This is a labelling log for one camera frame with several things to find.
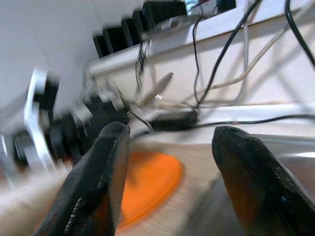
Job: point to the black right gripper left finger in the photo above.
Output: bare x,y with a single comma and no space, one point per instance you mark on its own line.
86,182

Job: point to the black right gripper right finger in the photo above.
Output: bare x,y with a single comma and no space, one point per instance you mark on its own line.
258,182

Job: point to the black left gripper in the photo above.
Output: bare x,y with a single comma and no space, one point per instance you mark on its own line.
93,118

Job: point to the metal spoon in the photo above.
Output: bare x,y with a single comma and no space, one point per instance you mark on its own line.
160,86

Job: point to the beige wood-look mat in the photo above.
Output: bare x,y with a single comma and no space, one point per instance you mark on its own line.
194,196

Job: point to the orange plate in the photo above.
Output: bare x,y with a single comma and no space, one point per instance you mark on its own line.
152,179

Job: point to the black charger box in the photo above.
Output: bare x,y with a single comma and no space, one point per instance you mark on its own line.
101,46
165,13
115,39
129,32
139,24

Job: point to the black power adapter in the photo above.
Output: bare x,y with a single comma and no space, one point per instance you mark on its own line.
174,120

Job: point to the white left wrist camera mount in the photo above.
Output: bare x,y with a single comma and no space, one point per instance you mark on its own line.
37,118

